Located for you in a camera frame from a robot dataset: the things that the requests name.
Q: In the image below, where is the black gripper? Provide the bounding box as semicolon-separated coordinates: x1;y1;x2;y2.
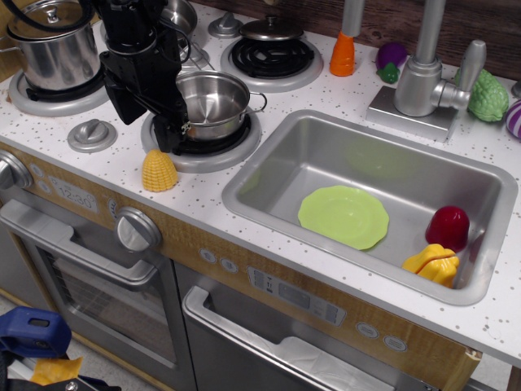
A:
100;30;190;153

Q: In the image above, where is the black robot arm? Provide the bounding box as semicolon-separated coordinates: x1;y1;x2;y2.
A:
80;1;190;152

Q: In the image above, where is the yellow toy corn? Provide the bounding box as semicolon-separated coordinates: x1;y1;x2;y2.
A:
142;149;178;192

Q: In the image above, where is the front left stove burner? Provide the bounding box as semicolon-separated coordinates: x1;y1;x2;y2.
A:
8;71;109;117

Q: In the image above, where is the stove burner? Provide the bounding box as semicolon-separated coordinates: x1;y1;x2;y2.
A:
8;71;109;117
221;38;323;94
167;114;261;174

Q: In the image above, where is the small steel pan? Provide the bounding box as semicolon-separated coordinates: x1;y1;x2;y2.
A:
176;71;268;142

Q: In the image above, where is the front right stove burner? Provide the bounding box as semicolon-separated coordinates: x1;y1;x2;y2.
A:
167;114;261;174

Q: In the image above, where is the back right stove burner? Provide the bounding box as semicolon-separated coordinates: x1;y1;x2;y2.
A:
221;38;323;94

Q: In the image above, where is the silver countertop knob front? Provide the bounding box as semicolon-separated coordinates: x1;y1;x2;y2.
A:
68;119;117;153

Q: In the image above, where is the silver countertop knob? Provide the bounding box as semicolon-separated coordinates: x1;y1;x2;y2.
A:
68;119;117;153
208;11;243;39

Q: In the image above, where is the steel pot back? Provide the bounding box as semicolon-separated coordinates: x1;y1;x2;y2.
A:
160;0;198;37

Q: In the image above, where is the silver oven knob right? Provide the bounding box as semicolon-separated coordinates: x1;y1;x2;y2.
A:
114;207;162;252

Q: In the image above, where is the silver oven knob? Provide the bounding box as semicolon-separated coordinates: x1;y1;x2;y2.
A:
0;150;33;190
114;207;162;252

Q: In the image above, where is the large steel pot with lid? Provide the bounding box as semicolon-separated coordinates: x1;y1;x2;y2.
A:
1;1;100;92

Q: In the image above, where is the silver countertop knob back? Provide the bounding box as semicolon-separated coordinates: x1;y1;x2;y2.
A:
208;11;243;39

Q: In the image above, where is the silver sink basin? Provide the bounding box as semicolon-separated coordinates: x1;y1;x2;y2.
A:
222;110;518;305

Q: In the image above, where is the silver oven knob left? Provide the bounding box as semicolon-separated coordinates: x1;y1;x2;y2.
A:
0;150;33;190

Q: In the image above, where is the small dark pot lid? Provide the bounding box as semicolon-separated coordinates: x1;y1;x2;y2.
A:
239;15;304;42

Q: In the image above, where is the orange toy carrot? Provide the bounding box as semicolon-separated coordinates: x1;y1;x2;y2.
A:
330;32;355;77

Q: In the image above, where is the green plastic plate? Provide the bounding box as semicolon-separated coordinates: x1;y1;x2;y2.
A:
298;186;390;250

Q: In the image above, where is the silver pole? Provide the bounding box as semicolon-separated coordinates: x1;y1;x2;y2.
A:
341;0;366;37

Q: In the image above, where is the blue clamp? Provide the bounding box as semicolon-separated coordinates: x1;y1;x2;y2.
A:
1;306;72;358

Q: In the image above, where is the purple toy eggplant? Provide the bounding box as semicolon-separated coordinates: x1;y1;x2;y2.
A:
375;42;408;84

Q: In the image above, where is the yellow cloth piece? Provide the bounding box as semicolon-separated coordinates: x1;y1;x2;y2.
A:
29;357;83;386

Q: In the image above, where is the silver toy faucet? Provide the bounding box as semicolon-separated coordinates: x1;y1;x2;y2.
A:
366;1;487;143

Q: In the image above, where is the red toy cup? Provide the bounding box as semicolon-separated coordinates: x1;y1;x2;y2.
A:
425;205;470;253

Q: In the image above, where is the yellow toy pepper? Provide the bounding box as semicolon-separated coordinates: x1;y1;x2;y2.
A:
401;244;460;288

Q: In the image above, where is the green toy vegetable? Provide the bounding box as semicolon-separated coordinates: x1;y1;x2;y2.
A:
467;69;509;122

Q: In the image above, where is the purple striped toy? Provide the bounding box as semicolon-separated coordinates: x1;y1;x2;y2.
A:
506;100;521;138

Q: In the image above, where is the oven door with handle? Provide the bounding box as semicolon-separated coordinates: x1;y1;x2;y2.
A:
1;200;196;390

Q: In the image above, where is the dishwasher door with handle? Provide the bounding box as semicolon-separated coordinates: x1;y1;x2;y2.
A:
175;264;433;390

